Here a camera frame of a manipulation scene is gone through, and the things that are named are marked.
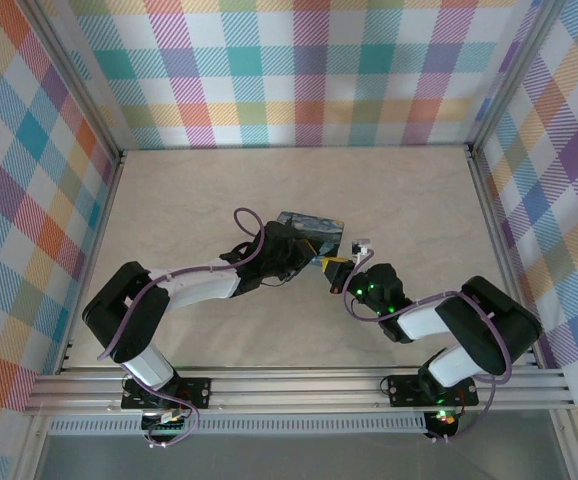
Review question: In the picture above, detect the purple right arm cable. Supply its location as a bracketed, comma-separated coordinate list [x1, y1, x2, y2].
[341, 249, 516, 445]

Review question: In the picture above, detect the aluminium frame post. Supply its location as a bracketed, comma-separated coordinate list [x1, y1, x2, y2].
[27, 0, 126, 166]
[548, 409, 578, 480]
[467, 0, 563, 159]
[13, 414, 53, 480]

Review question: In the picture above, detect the long aluminium base rail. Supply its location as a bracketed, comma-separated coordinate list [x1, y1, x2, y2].
[22, 366, 576, 417]

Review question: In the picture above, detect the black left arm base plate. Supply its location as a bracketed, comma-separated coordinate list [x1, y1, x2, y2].
[120, 376, 214, 412]

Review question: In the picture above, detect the aluminium side rail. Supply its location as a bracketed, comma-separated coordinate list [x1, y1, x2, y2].
[466, 144, 545, 371]
[58, 149, 126, 374]

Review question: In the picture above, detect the starry night print tin box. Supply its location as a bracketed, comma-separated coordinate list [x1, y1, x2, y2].
[275, 209, 346, 274]

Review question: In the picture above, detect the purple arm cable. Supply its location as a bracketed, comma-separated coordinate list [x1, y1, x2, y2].
[96, 206, 270, 450]
[341, 249, 516, 445]

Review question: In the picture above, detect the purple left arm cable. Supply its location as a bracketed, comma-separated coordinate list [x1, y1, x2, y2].
[96, 206, 270, 450]

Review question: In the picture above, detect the grey slotted cable duct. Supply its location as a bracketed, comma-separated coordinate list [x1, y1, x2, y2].
[47, 417, 429, 437]

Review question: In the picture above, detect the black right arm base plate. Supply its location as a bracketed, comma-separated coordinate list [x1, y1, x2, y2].
[386, 373, 480, 407]

